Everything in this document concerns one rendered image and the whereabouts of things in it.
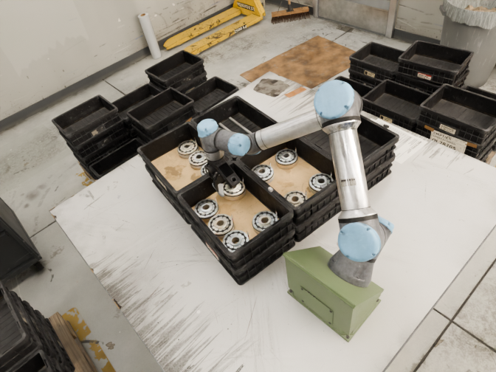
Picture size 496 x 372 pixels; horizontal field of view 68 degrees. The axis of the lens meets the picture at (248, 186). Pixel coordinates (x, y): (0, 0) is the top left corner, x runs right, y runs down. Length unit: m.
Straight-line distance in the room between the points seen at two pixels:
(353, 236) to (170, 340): 0.78
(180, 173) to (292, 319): 0.84
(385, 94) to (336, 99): 1.82
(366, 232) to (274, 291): 0.52
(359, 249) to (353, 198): 0.15
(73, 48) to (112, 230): 2.93
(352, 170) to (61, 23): 3.72
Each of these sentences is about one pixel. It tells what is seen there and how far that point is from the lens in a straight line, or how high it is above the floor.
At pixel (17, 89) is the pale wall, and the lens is 4.46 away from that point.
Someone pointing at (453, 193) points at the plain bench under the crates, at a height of 0.70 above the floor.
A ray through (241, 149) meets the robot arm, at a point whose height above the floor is 1.18.
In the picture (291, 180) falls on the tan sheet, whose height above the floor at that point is 0.83.
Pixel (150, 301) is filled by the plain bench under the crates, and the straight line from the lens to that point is 1.58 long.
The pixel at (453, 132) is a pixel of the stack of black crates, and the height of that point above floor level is 0.50.
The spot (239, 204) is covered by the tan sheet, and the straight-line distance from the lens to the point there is 1.58.
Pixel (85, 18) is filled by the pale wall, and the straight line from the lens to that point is 4.50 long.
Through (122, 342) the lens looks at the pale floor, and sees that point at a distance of 2.38.
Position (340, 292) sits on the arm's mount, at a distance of 1.18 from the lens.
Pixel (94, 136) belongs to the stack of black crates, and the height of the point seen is 0.49.
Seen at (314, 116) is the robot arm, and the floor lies 1.23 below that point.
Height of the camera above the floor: 2.02
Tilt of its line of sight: 47 degrees down
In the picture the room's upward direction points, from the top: 11 degrees counter-clockwise
